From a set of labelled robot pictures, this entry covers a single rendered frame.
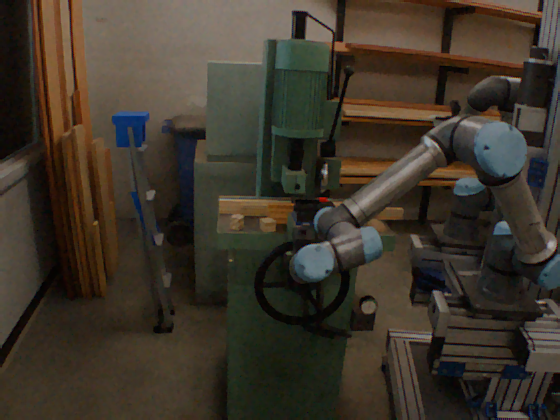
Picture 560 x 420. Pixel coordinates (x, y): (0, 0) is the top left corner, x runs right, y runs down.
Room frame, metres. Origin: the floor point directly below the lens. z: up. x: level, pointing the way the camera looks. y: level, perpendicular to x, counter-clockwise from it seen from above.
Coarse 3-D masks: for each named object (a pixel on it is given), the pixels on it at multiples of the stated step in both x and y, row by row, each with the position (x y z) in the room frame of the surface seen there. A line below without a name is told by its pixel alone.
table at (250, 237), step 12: (228, 216) 1.51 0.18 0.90; (252, 216) 1.53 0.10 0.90; (264, 216) 1.53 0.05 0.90; (228, 228) 1.40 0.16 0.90; (252, 228) 1.41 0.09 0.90; (276, 228) 1.43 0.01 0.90; (360, 228) 1.48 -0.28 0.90; (228, 240) 1.37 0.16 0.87; (240, 240) 1.37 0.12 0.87; (252, 240) 1.38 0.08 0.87; (264, 240) 1.38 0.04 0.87; (276, 240) 1.38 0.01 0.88; (384, 240) 1.42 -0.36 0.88; (288, 252) 1.31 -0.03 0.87
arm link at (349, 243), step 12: (336, 228) 0.96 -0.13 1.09; (348, 228) 0.94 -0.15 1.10; (372, 228) 0.92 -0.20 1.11; (336, 240) 0.90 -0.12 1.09; (348, 240) 0.89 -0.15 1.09; (360, 240) 0.89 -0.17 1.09; (372, 240) 0.89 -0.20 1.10; (336, 252) 0.87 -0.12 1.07; (348, 252) 0.87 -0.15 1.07; (360, 252) 0.88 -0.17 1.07; (372, 252) 0.88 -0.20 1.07; (348, 264) 0.87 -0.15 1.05; (360, 264) 0.88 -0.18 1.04
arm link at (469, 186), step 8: (456, 184) 1.70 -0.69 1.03; (464, 184) 1.66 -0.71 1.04; (472, 184) 1.65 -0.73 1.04; (480, 184) 1.64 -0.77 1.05; (456, 192) 1.68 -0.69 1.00; (464, 192) 1.65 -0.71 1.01; (472, 192) 1.63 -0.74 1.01; (480, 192) 1.64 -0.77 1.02; (488, 192) 1.65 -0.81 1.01; (456, 200) 1.67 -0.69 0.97; (464, 200) 1.64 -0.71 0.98; (472, 200) 1.63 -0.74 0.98; (480, 200) 1.64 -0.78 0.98; (488, 200) 1.64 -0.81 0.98; (456, 208) 1.66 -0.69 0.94; (464, 208) 1.64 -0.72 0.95; (472, 208) 1.63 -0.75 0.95; (480, 208) 1.65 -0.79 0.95; (472, 216) 1.63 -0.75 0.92
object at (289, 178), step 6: (282, 168) 1.62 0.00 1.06; (282, 174) 1.61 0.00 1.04; (288, 174) 1.50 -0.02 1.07; (294, 174) 1.51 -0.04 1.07; (300, 174) 1.51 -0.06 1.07; (282, 180) 1.60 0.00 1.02; (288, 180) 1.50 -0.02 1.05; (294, 180) 1.50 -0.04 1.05; (300, 180) 1.51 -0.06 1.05; (288, 186) 1.50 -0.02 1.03; (294, 186) 1.51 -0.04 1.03; (288, 192) 1.50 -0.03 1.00; (294, 192) 1.51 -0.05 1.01; (300, 192) 1.51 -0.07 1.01
